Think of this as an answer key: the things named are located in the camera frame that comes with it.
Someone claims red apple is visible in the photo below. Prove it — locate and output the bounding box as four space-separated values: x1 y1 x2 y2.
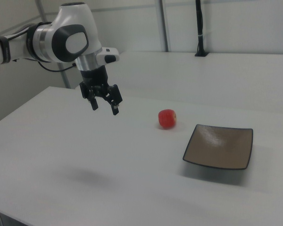
158 108 178 130

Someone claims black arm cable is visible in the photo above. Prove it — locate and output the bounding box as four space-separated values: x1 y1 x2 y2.
0 23 77 73

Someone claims square brown ceramic plate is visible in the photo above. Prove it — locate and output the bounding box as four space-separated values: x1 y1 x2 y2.
182 123 254 171

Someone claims black pole with base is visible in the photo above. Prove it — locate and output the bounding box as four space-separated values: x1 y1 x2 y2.
194 0 209 57

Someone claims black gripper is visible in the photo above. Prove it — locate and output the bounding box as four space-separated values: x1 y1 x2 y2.
79 66 123 116

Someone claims black strap on arm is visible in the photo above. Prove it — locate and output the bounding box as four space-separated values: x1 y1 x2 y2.
0 36 13 65

